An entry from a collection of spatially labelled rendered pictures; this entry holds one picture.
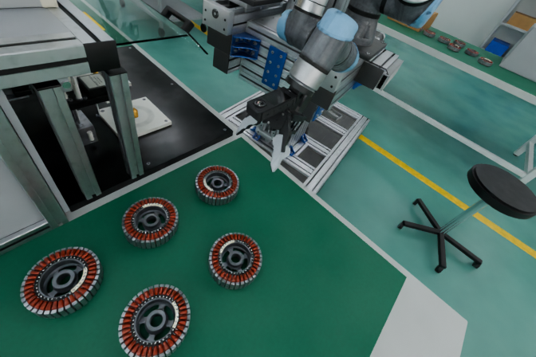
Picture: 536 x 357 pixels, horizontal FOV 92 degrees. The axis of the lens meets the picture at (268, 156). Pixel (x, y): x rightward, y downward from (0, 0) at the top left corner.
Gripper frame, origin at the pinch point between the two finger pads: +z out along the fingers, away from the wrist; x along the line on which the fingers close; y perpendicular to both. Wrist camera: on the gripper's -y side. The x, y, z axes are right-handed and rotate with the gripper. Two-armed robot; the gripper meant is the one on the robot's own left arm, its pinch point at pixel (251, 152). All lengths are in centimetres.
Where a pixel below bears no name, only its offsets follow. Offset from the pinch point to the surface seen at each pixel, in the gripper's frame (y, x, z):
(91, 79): -22.1, 36.2, 6.0
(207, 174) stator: -3.4, 5.8, 12.0
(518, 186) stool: 138, -69, -29
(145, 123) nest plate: -7.7, 31.3, 14.6
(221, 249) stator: -11.5, -13.1, 15.2
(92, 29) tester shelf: -31.5, 17.9, -11.3
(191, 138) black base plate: 1.1, 21.1, 11.8
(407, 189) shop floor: 176, -33, 16
